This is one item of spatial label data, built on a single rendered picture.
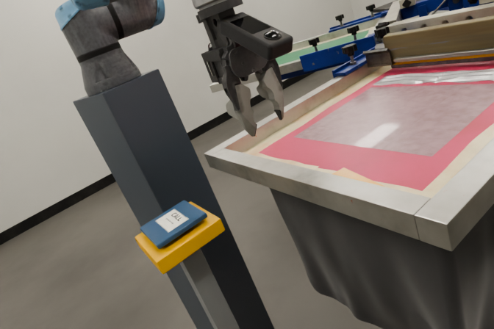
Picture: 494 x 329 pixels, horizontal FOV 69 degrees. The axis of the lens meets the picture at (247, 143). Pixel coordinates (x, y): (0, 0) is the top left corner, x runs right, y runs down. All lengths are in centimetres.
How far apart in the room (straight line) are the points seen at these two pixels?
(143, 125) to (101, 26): 26
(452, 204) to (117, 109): 75
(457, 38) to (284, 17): 468
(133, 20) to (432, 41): 77
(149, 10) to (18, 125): 338
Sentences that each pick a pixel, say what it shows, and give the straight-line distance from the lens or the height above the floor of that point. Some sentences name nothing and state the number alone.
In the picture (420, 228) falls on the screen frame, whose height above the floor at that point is 97.
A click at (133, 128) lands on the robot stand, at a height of 109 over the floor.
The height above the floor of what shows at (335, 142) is 96.
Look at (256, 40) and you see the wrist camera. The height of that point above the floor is 122.
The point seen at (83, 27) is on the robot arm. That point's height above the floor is 136.
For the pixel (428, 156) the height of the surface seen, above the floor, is 95.
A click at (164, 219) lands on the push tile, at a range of 70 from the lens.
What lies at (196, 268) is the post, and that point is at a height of 87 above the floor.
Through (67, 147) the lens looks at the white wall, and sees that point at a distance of 434.
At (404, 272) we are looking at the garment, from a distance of 73.
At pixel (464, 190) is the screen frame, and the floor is 99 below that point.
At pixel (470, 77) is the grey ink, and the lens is 94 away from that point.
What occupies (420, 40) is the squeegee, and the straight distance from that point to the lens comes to 108.
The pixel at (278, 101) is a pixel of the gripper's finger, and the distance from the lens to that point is 61.
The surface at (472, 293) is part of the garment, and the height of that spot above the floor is 72.
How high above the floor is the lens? 126
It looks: 19 degrees down
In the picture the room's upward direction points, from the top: 21 degrees counter-clockwise
